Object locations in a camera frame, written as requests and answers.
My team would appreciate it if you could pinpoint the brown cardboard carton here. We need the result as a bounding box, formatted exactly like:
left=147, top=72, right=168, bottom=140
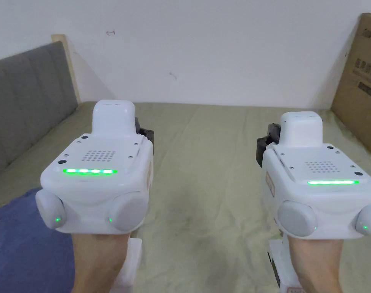
left=330, top=12, right=371, bottom=163

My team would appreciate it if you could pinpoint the grey padded headboard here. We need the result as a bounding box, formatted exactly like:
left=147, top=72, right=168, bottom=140
left=0, top=34, right=82, bottom=183

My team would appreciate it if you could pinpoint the person's left hand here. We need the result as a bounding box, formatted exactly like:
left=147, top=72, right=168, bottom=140
left=71, top=233, right=135, bottom=293

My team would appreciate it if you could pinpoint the bed with beige sheet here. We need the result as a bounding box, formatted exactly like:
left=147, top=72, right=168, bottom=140
left=0, top=100, right=371, bottom=293

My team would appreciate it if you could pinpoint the dark blue garment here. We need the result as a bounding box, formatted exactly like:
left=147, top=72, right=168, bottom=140
left=0, top=187, right=76, bottom=293

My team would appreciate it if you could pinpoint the person's right hand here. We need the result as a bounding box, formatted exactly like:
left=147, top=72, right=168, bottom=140
left=287, top=234, right=344, bottom=293

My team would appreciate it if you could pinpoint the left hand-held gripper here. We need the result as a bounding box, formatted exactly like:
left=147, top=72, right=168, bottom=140
left=35, top=99, right=156, bottom=293

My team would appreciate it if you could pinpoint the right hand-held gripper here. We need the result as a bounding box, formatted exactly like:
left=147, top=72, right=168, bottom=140
left=257, top=111, right=371, bottom=293

